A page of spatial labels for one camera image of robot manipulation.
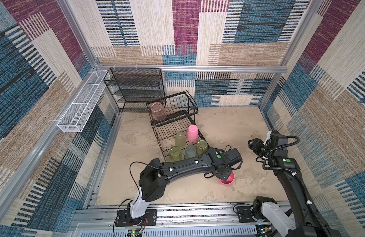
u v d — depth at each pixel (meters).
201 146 0.86
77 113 0.73
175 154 0.85
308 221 0.40
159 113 0.82
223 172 0.65
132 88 1.08
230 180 0.69
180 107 0.95
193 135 0.94
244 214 0.74
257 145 0.71
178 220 0.73
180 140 0.97
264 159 0.60
